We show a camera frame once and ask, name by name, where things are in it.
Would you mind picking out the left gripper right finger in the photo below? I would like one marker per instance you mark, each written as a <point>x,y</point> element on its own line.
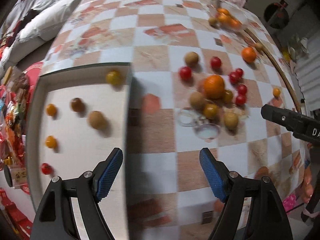
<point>230,188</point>

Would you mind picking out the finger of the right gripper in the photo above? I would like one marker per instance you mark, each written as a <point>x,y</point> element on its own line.
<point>302,126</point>

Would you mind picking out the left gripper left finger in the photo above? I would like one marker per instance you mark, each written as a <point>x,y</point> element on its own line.
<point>91,189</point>

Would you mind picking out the small orange cherry tomato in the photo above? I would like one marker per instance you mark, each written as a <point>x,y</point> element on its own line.
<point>51,110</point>
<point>51,142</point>

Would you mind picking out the small orange tomato on table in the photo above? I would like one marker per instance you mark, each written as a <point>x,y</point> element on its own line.
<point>276,92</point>

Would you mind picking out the red cherry tomato in box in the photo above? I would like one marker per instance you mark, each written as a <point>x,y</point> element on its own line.
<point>46,169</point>

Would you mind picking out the shallow grey cardboard box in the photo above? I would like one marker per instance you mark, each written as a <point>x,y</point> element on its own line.
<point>79,147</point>

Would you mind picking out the dark yellow cherry tomato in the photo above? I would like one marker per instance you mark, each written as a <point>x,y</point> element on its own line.
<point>228,96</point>

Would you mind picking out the dark brown cherry tomato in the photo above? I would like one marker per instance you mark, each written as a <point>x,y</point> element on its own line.
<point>77,105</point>

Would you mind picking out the brown longan beside mandarin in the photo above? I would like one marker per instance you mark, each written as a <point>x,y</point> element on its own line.
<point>197,100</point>

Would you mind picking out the orange mandarin on table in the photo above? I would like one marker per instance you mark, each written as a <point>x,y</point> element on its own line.
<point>248,54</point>

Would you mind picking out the brown longan by stick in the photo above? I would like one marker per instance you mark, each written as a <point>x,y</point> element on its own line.
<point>258,46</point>

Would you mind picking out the large orange mandarin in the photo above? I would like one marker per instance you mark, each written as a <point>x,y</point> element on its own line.
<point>214,87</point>

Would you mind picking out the curved wooden stick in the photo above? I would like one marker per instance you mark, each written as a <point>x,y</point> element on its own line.
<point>284,78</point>

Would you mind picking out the pile of snack packages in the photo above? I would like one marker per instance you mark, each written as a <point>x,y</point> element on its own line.
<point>16,93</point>

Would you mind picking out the mandarins in bowl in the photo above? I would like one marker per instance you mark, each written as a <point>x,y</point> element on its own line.
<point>227,20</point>

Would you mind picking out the glass fruit bowl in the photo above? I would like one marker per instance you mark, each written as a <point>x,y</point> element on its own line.
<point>234,11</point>

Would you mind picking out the brown longan by bowl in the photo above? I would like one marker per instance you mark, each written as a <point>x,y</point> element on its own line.
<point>212,21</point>

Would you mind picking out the grey sofa with blankets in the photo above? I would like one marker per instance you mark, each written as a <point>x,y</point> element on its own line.
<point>30,24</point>

